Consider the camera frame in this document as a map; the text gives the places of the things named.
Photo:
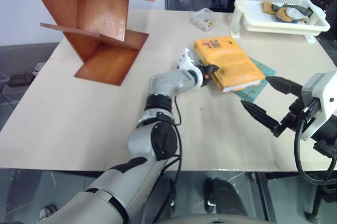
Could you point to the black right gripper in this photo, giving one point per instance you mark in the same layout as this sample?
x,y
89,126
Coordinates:
x,y
295,114

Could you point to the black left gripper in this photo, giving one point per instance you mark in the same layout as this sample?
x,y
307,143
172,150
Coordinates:
x,y
204,73

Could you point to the orange book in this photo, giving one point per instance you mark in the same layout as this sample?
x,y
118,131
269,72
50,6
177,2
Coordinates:
x,y
231,60

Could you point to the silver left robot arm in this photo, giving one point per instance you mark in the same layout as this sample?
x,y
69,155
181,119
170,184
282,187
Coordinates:
x,y
147,142

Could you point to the green book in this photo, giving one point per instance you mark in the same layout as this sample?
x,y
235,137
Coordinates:
x,y
266,69

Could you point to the brown wooden bookshelf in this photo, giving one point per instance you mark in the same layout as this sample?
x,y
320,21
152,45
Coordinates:
x,y
102,15

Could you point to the small clear plastic box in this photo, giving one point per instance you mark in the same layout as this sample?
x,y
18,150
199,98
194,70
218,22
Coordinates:
x,y
204,19

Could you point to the white plastic tray rack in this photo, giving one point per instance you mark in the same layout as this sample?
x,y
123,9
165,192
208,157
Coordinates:
x,y
263,25

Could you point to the tan fabric piece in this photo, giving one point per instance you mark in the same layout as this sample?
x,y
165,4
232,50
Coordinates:
x,y
268,7

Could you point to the white blue fabric piece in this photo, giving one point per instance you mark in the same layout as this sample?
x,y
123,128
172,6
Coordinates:
x,y
295,13

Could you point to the items in basket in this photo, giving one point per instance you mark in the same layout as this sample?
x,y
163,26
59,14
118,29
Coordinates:
x,y
300,9

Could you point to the black table crossbar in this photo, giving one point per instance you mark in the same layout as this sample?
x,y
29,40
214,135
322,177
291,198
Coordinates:
x,y
263,197

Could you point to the dark rounded shape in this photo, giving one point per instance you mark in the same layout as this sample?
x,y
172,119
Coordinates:
x,y
226,197

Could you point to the white table leg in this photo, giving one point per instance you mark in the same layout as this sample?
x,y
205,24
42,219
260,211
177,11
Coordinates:
x,y
313,200

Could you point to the black power adapter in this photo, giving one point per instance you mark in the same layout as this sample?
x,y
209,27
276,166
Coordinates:
x,y
18,80

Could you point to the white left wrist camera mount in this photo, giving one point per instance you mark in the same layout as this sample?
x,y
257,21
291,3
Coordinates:
x,y
187,60

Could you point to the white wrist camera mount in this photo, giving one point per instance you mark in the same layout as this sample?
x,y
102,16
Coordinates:
x,y
187,60
326,97

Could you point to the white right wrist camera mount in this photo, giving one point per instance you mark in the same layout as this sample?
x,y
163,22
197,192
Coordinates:
x,y
326,97

